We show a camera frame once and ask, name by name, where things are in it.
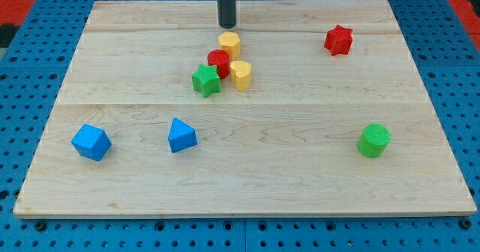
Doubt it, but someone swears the blue cube block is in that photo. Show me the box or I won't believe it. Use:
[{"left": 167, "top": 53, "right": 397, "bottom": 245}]
[{"left": 70, "top": 124, "right": 112, "bottom": 161}]

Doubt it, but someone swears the wooden board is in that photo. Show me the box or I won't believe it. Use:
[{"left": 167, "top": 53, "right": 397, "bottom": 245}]
[{"left": 13, "top": 0, "right": 477, "bottom": 219}]

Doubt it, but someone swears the blue triangle block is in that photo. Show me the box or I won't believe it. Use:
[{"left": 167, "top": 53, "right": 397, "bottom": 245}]
[{"left": 168, "top": 118, "right": 197, "bottom": 153}]

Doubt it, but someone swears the red star block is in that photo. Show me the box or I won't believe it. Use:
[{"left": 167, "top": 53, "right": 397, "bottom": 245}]
[{"left": 324, "top": 25, "right": 353, "bottom": 56}]

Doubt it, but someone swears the yellow heart block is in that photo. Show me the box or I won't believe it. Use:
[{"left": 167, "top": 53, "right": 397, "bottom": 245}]
[{"left": 229, "top": 61, "right": 252, "bottom": 92}]

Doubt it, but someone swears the yellow hexagon block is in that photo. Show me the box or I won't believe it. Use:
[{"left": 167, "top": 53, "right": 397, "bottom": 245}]
[{"left": 218, "top": 31, "right": 241, "bottom": 60}]

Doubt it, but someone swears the green star block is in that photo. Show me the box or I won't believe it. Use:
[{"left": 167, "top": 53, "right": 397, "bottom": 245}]
[{"left": 191, "top": 64, "right": 221, "bottom": 98}]

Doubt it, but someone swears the green cylinder block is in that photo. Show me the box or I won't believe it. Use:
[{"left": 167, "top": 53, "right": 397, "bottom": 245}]
[{"left": 357, "top": 123, "right": 392, "bottom": 158}]

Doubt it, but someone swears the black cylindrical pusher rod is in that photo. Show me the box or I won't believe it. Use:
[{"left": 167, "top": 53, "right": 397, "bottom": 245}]
[{"left": 217, "top": 0, "right": 236, "bottom": 29}]

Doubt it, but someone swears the red cylinder block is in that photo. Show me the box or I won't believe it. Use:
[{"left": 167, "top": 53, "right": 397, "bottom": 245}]
[{"left": 207, "top": 49, "right": 230, "bottom": 80}]

